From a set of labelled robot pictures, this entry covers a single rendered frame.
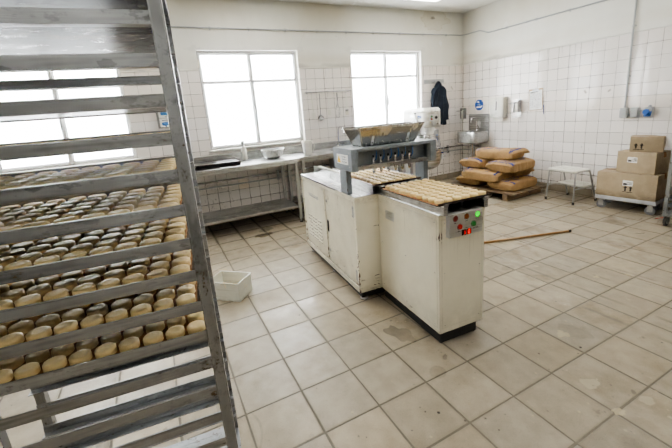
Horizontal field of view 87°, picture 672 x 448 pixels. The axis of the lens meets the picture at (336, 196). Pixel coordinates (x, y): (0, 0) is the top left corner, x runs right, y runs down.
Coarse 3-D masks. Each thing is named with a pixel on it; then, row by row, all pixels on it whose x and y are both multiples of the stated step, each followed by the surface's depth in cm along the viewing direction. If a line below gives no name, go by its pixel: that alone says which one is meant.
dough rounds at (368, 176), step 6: (378, 168) 318; (354, 174) 297; (360, 174) 297; (366, 174) 300; (372, 174) 291; (378, 174) 292; (384, 174) 287; (390, 174) 288; (396, 174) 284; (402, 174) 281; (408, 174) 279; (360, 180) 280; (366, 180) 271; (372, 180) 267; (378, 180) 267; (384, 180) 263; (390, 180) 264; (396, 180) 267
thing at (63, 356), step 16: (176, 320) 105; (192, 320) 106; (112, 336) 100; (128, 336) 100; (144, 336) 98; (160, 336) 98; (176, 336) 99; (48, 352) 96; (64, 352) 95; (80, 352) 94; (96, 352) 93; (112, 352) 94; (0, 368) 91; (16, 368) 92; (32, 368) 89; (48, 368) 89
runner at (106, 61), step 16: (0, 64) 72; (16, 64) 73; (32, 64) 74; (48, 64) 75; (64, 64) 76; (80, 64) 77; (96, 64) 78; (112, 64) 79; (128, 64) 80; (144, 64) 81
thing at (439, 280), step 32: (384, 224) 258; (416, 224) 220; (384, 256) 266; (416, 256) 225; (448, 256) 206; (480, 256) 217; (384, 288) 274; (416, 288) 231; (448, 288) 211; (480, 288) 222; (416, 320) 244; (448, 320) 216
